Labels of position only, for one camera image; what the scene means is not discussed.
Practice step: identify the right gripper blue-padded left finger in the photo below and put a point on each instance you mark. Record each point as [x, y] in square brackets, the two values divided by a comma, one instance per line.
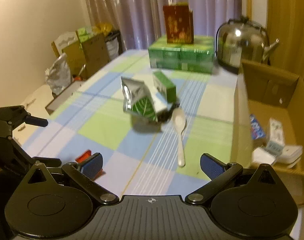
[82, 176]

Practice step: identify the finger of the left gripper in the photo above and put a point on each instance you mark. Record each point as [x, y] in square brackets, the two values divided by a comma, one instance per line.
[35, 121]
[49, 162]

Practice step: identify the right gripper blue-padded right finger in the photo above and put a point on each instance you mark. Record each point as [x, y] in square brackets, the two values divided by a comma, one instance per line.
[222, 175]

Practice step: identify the red wedding candy packet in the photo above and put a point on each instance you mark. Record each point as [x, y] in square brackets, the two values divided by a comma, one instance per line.
[85, 158]

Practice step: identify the blue and white medicine box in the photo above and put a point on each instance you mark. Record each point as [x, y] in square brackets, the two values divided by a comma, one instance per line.
[257, 131]

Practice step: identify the long white ointment box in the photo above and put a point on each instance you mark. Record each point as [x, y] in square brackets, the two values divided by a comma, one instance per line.
[275, 137]

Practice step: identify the white plastic spoon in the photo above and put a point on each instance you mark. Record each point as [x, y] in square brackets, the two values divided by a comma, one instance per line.
[179, 123]

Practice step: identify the white square plastic device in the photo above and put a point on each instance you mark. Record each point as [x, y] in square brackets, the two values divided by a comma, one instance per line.
[290, 156]

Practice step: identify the silver green foil pouch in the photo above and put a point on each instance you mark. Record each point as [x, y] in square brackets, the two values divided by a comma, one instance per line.
[137, 99]

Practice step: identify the crumpled silver foil bag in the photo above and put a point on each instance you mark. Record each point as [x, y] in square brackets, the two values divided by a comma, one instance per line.
[58, 76]

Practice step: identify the open brown cardboard box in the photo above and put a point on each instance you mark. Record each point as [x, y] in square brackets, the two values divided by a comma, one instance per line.
[263, 94]

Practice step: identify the brown cardboard boxes pile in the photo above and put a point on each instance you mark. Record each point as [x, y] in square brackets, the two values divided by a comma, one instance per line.
[88, 49]

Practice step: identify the white green medicine box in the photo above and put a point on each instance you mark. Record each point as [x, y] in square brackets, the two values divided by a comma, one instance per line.
[160, 105]

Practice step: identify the small green carton box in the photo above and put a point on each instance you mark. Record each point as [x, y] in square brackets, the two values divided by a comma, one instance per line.
[165, 86]

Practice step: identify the large green wrapped box pack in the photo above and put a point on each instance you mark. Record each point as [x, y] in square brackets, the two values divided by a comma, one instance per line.
[197, 57]

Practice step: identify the stainless steel kettle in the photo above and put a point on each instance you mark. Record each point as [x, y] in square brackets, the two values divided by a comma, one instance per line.
[242, 39]

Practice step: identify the purple curtain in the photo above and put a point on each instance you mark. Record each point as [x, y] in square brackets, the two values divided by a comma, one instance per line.
[141, 22]

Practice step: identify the red gold gift box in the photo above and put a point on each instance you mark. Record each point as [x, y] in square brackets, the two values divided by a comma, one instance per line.
[179, 24]

